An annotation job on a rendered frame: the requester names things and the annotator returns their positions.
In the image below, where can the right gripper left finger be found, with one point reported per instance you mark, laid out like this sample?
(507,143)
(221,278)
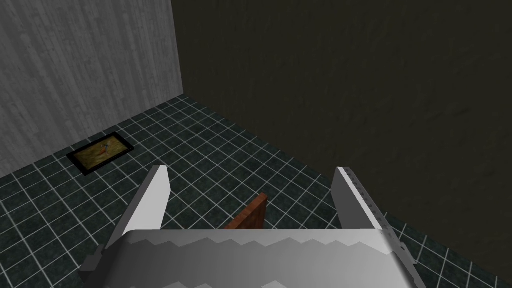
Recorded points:
(148,204)

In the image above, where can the brown wooden board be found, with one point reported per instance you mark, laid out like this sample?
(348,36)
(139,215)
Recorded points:
(250,216)

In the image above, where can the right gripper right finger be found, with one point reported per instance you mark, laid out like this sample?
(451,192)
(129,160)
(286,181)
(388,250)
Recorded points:
(354,204)

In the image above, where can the black framed picture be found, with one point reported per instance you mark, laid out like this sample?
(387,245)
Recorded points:
(100,153)

